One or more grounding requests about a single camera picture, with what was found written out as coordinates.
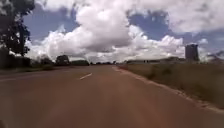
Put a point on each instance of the dry grass verge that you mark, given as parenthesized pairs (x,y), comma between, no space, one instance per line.
(180,78)

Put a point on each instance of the large dark tree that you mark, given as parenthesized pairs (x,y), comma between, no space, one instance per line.
(13,30)

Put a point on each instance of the low long building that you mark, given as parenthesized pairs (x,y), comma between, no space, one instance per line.
(156,60)

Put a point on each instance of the dark bush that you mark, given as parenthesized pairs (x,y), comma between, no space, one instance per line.
(62,60)

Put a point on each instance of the white dashed centre line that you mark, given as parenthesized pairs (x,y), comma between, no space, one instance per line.
(85,76)

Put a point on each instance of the reddish-brown asphalt road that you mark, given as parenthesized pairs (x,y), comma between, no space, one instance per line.
(100,100)

